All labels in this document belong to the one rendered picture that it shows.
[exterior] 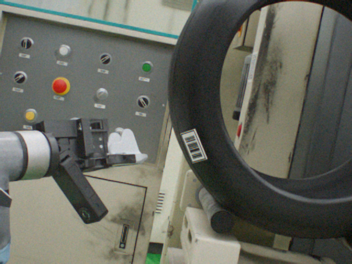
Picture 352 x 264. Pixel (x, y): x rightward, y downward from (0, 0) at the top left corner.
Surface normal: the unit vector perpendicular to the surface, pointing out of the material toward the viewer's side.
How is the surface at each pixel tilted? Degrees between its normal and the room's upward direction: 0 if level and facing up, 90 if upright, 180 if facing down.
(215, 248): 90
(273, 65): 90
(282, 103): 90
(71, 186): 126
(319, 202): 100
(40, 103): 90
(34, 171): 116
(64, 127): 70
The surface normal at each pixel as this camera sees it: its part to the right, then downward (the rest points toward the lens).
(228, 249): 0.04, 0.06
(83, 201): -0.55, 0.52
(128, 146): 0.70, -0.18
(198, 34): -0.66, -0.26
